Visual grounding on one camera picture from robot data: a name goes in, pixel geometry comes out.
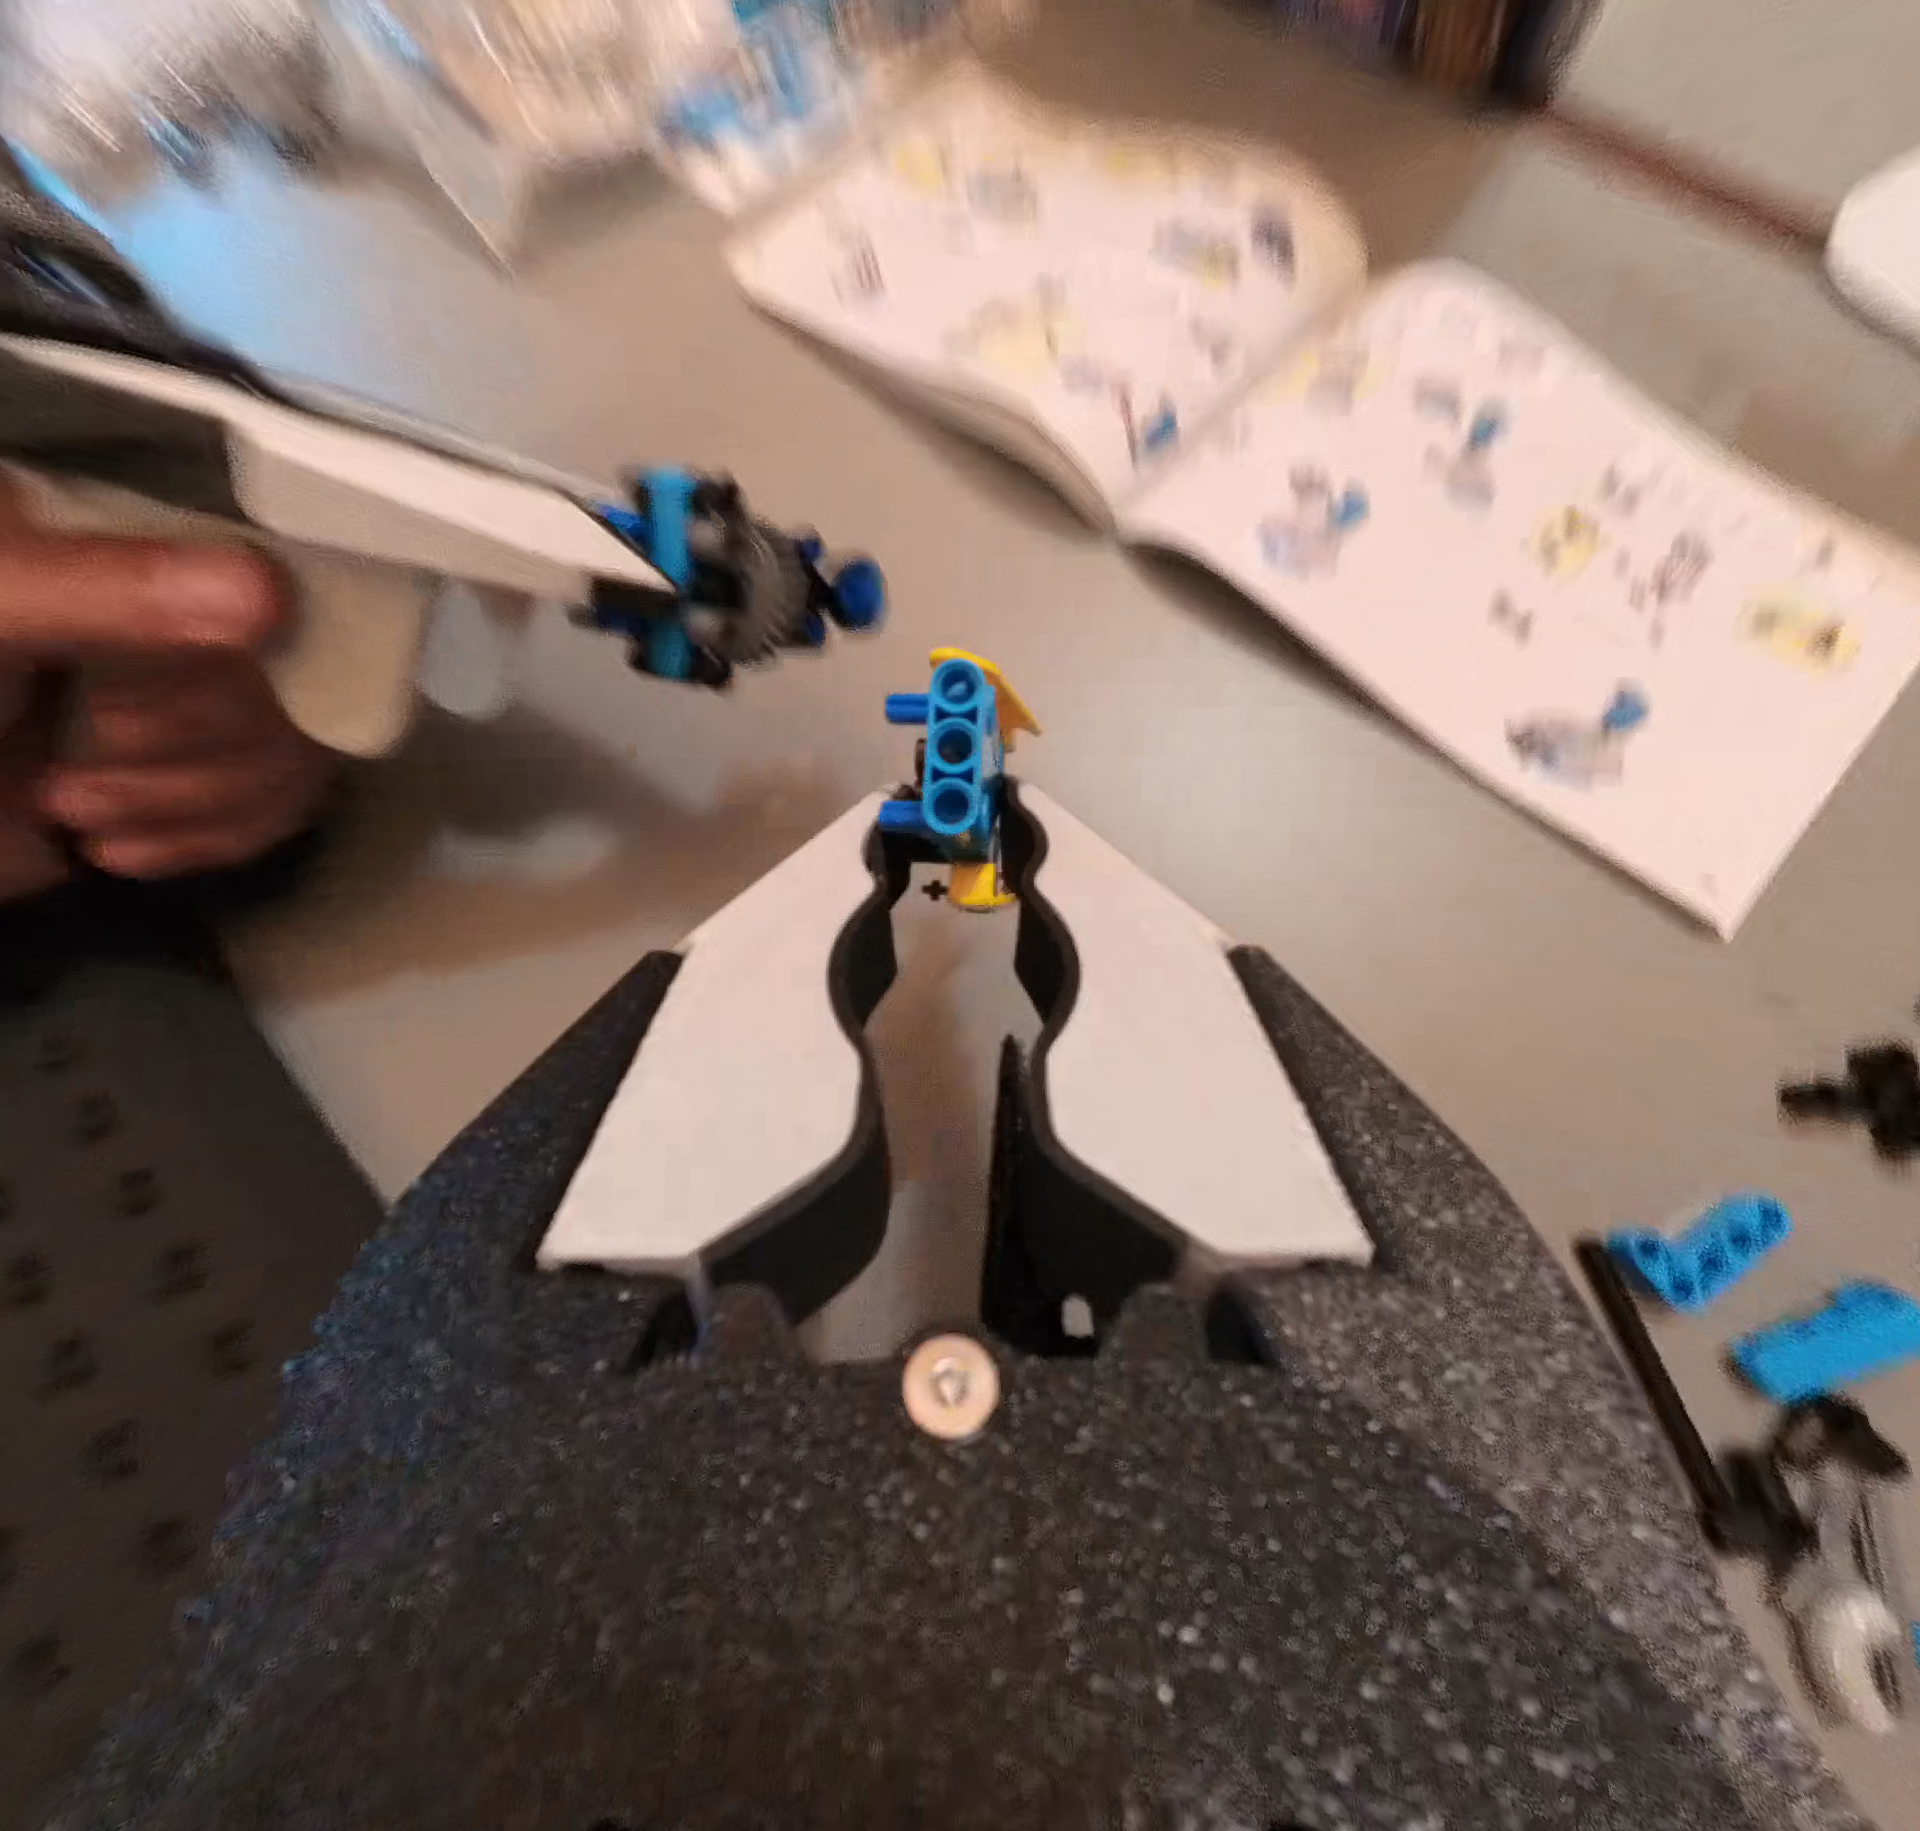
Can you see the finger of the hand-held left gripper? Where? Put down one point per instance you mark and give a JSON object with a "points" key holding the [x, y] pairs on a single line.
{"points": [[436, 510]]}

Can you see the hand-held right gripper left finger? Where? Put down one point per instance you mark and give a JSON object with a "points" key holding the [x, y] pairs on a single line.
{"points": [[720, 1096]]}

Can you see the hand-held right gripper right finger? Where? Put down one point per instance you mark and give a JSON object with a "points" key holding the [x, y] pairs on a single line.
{"points": [[1201, 1096]]}

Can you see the blue black toy brick assembly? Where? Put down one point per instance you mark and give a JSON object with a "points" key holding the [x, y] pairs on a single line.
{"points": [[736, 580]]}

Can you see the blue yellow toy brick body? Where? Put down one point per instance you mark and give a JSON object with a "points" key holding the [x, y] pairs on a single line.
{"points": [[952, 752]]}

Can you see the grey desk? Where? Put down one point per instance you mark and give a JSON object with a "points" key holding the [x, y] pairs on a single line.
{"points": [[1350, 887]]}

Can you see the person's left hand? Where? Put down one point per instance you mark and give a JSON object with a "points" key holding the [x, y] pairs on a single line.
{"points": [[136, 707]]}

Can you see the large clear plastic bag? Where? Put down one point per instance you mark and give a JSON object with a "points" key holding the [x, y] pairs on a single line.
{"points": [[526, 31]]}

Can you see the blue sticker sheet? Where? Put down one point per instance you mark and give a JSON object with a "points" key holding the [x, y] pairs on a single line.
{"points": [[795, 46]]}

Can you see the pile of small brick pieces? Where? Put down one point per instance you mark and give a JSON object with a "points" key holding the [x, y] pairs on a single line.
{"points": [[1770, 1337]]}

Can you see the open instruction booklet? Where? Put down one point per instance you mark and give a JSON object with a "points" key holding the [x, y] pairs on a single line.
{"points": [[1501, 510]]}

